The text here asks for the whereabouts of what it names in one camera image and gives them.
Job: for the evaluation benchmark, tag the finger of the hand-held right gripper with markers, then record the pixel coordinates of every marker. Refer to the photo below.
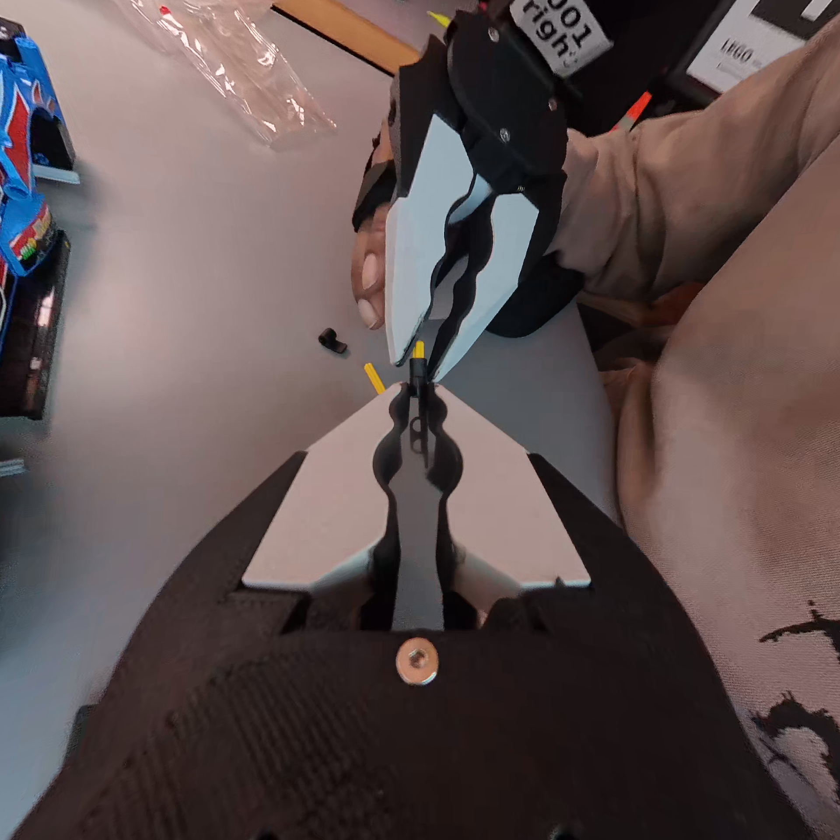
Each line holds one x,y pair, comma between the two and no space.
413,249
505,262

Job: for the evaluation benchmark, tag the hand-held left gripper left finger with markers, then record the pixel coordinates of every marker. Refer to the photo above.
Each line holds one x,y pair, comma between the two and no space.
321,525

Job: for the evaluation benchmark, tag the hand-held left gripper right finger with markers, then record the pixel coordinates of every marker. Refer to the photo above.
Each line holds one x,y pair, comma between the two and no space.
512,525

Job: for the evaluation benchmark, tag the thin black toy beam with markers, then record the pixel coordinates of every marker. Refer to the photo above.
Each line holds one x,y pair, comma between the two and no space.
423,459

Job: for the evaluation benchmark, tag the person's right forearm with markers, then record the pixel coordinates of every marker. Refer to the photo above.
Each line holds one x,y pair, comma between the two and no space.
689,164

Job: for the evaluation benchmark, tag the person's right hand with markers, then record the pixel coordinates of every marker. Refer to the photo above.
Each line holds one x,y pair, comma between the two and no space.
369,275

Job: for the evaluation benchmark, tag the black mesh chair pad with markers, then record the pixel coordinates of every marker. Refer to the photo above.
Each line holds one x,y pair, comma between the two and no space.
525,315

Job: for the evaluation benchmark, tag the black toy clip piece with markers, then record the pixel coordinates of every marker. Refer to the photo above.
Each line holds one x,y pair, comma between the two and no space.
331,340

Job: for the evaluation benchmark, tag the orange grey striped stick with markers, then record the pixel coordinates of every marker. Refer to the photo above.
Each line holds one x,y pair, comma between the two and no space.
633,111

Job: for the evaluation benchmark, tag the wooden board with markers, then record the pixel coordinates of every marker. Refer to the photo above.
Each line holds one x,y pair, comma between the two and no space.
348,33

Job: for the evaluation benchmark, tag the person's beige hoodie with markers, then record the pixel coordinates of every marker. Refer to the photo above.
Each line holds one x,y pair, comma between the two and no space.
722,459

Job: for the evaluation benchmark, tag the black white toy box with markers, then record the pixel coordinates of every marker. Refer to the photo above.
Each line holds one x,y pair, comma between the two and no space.
741,59

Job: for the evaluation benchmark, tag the clear plastic bag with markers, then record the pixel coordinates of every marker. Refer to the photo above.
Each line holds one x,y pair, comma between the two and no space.
229,72

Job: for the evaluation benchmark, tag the brick-built toy race car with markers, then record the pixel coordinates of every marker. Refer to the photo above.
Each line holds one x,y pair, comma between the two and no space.
26,197

